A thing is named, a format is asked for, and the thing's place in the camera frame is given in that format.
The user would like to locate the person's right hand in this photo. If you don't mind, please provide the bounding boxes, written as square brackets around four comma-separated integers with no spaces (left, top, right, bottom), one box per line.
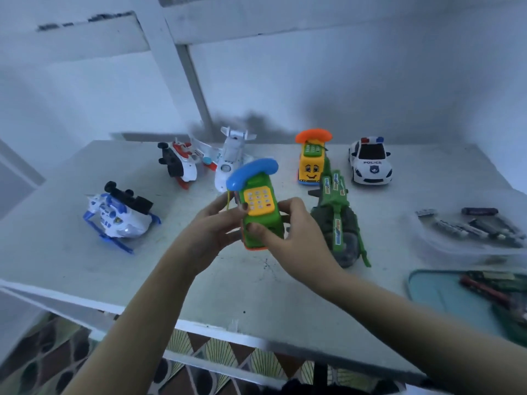
[246,197,349,300]

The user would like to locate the person's left hand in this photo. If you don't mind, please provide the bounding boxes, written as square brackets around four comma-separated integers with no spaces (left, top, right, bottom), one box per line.
[167,193,248,278]

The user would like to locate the dark green toy helicopter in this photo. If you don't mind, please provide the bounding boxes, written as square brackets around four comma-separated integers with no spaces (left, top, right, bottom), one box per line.
[308,168,372,270]

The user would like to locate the green orange toy car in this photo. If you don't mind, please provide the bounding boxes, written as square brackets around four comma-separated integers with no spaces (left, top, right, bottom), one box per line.
[226,157,287,251]

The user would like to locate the red white toy vehicle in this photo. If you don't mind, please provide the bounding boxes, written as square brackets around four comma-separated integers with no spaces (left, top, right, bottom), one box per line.
[157,139,201,191]

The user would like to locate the white blue toy vehicle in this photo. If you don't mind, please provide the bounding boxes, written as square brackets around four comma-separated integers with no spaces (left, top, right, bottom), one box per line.
[82,180,163,255]

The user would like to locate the yellow orange toy car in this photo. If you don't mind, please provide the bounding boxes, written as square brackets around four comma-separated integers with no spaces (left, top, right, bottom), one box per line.
[295,128,334,188]

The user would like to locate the white toy airplane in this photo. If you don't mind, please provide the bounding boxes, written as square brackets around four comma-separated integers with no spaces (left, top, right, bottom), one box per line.
[189,126,257,195]

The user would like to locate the black white toy car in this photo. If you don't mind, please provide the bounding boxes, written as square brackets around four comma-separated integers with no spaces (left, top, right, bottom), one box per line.
[347,136,394,187]

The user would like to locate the clear plastic container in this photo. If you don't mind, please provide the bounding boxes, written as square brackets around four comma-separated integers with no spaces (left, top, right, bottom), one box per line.
[412,187,527,260]

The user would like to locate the teal container lid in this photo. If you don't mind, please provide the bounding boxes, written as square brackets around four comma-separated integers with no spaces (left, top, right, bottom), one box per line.
[406,269,527,349]

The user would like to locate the heap of mixed batteries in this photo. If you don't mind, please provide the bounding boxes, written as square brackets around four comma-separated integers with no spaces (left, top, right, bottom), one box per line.
[416,206,527,249]

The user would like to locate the pile of batteries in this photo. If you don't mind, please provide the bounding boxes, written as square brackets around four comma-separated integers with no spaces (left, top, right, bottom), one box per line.
[459,271,527,328]

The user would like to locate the person's right forearm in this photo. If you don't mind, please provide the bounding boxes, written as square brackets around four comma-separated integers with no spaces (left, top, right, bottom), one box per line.
[317,271,527,395]

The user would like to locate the person's left forearm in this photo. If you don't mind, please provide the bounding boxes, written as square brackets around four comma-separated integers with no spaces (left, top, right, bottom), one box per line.
[61,255,199,395]

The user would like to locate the person's dark trousers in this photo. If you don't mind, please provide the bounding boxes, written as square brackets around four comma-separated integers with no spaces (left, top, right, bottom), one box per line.
[239,376,405,395]

